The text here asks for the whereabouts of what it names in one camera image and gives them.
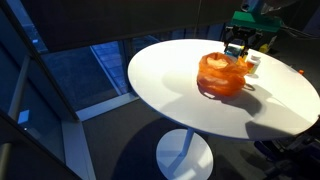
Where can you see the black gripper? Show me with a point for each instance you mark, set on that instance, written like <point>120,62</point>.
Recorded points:
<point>245,33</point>

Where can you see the orange plastic bag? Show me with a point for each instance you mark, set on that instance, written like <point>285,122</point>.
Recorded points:
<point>216,78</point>

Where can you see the clear bottle with white cap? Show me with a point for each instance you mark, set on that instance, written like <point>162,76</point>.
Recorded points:
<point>254,65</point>

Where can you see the small yellow object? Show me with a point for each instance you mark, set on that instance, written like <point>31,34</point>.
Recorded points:
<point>265,48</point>

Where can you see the small orange object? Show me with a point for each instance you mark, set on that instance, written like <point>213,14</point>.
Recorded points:
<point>301,71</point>

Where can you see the white table pole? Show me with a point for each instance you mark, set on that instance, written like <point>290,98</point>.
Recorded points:
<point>186,140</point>

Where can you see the dark equipment stand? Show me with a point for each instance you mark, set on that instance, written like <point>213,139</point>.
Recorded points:
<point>293,153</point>

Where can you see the white round table base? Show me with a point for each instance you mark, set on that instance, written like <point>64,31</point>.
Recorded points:
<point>186,160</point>

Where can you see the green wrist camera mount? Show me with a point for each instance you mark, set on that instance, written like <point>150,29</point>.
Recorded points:
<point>256,21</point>

